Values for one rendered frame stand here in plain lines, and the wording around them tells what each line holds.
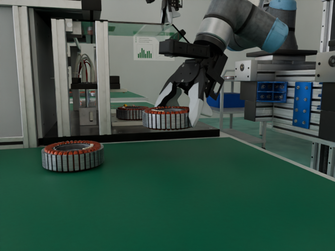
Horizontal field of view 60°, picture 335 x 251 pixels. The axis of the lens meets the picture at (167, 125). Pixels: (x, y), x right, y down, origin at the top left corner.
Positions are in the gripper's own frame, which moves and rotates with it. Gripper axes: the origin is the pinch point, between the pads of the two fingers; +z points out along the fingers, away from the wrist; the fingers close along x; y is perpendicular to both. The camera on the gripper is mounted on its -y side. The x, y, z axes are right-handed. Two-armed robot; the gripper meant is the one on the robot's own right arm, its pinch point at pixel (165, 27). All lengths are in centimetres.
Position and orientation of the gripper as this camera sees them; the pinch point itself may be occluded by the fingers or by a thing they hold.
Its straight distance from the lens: 145.7
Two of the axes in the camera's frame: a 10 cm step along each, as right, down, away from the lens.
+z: 0.0, 9.9, 1.6
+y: 9.6, -0.5, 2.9
